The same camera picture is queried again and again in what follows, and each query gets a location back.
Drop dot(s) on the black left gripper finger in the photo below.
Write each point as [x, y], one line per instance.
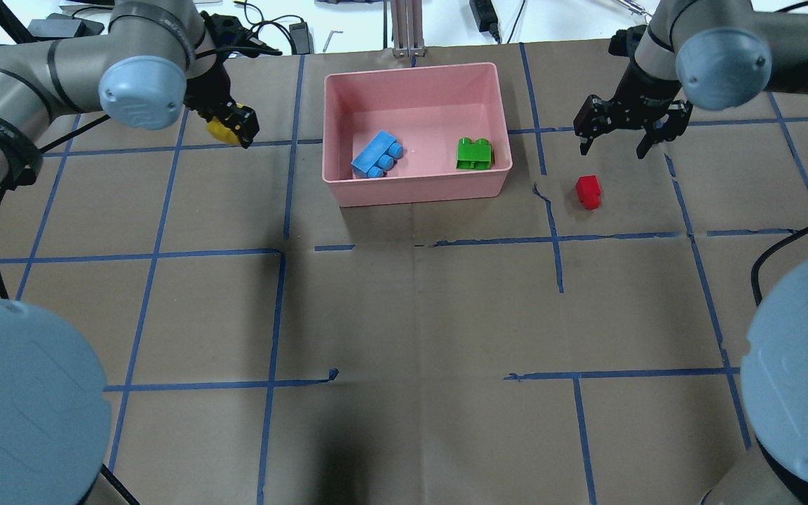
[242, 124]

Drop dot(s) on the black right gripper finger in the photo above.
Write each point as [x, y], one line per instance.
[590, 122]
[666, 129]

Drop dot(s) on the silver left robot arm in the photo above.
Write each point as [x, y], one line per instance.
[154, 60]

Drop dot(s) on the blue toy block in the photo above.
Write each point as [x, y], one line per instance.
[378, 156]

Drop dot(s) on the green toy block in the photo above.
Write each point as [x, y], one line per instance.
[474, 154]

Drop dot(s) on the aluminium frame post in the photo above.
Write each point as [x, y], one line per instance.
[407, 28]

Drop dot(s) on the pink plastic box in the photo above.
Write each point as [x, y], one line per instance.
[428, 109]

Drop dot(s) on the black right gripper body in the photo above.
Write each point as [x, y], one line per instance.
[642, 92]

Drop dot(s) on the yellow toy block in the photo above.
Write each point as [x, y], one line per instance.
[231, 134]

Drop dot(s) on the red toy block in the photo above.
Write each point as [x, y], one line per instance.
[589, 192]

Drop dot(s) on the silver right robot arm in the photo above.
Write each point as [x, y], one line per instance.
[599, 366]

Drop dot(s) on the black power adapter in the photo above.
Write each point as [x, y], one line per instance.
[484, 15]

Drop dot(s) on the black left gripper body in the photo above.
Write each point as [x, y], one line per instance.
[209, 90]

